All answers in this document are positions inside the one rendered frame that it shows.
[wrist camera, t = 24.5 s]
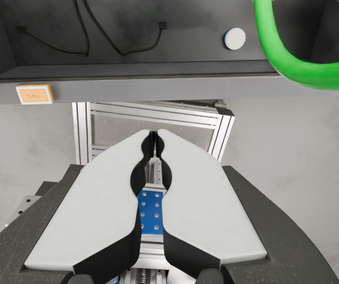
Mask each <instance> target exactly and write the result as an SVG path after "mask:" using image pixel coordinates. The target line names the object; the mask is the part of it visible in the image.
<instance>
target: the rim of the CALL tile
mask: <svg viewBox="0 0 339 284"><path fill-rule="evenodd" d="M41 88H45V90H46V94H47V97H48V100H49V101H46V102H23V100H22V97H21V95H20V91H19V89H41ZM16 90H17V93H18V95H19V98H20V101H21V103H22V104H52V103H53V102H52V98H51V95H50V91H49V88H48V86H17V87H16Z"/></svg>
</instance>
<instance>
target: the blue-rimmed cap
mask: <svg viewBox="0 0 339 284"><path fill-rule="evenodd" d="M245 39H246V36H245V33H244V31H242V30H241V29H240V28H231V29H229V30H228V31H227V32H226V34H225V36H224V42H225V45H226V47H228V48H230V49H232V50H236V49H239V48H240V47H242V46H243V44H244V42H245Z"/></svg>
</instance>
